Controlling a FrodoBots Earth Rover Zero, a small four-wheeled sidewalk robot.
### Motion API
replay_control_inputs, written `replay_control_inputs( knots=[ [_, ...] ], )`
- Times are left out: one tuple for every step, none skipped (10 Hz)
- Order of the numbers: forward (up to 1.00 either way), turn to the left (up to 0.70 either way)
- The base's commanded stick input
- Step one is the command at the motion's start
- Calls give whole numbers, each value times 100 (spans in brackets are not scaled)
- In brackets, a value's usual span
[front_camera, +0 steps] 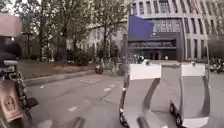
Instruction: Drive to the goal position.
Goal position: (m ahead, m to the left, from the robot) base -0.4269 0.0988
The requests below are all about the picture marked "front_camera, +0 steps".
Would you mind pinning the parked scooter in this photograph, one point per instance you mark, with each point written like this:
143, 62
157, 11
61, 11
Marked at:
99, 69

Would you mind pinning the white small robot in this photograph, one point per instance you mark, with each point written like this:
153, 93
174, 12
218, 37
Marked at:
144, 71
193, 96

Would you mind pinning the blue sign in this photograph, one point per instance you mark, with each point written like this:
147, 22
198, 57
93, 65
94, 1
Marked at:
140, 28

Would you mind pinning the grey stone kerb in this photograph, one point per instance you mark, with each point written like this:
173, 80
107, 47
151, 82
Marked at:
56, 78

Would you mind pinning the robot's own part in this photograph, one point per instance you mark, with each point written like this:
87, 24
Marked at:
78, 123
142, 123

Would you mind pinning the brown earth strip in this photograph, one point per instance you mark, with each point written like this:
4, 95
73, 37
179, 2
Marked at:
43, 68

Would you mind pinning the large building with dark entrance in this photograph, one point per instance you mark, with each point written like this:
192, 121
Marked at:
166, 20

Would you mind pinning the row of parked scooters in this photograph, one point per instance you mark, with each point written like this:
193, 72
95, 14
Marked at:
217, 65

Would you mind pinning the vehicle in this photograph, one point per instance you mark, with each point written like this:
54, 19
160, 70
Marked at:
11, 100

